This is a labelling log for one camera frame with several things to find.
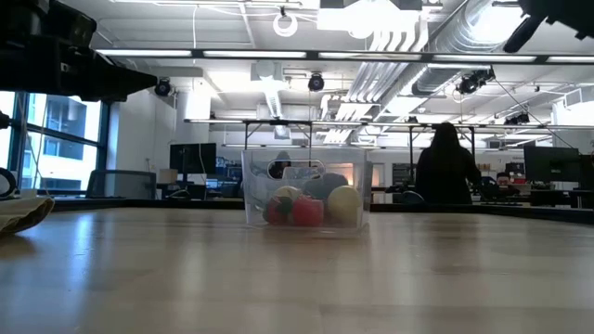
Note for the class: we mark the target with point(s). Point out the overhead light bar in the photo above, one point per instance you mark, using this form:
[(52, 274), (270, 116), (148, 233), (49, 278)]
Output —
[(255, 54)]

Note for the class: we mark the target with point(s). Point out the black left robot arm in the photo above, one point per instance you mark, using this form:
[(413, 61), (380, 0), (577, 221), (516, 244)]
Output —
[(18, 46)]

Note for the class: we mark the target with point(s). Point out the grey background chair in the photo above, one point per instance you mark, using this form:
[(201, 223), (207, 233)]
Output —
[(413, 198)]

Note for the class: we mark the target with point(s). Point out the large window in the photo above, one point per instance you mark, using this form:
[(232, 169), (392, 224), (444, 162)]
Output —
[(65, 153)]

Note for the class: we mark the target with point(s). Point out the black ceiling camera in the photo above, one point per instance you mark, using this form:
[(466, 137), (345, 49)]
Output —
[(316, 82), (162, 87), (471, 83)]

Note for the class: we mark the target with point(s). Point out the clear plastic container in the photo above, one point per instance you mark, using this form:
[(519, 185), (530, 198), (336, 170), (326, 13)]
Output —
[(253, 185)]

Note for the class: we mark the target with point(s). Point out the red toy strawberry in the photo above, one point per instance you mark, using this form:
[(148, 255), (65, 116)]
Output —
[(307, 213), (274, 215)]

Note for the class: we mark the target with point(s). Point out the person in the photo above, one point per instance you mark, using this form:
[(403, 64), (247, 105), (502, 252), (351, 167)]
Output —
[(445, 171), (280, 167), (503, 183)]

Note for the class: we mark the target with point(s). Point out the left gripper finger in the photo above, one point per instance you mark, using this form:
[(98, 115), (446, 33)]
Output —
[(120, 81)]

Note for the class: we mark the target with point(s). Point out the silver ventilation duct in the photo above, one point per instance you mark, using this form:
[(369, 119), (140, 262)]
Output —
[(464, 42)]

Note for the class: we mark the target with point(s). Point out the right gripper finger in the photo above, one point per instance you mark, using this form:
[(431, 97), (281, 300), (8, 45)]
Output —
[(520, 34)]

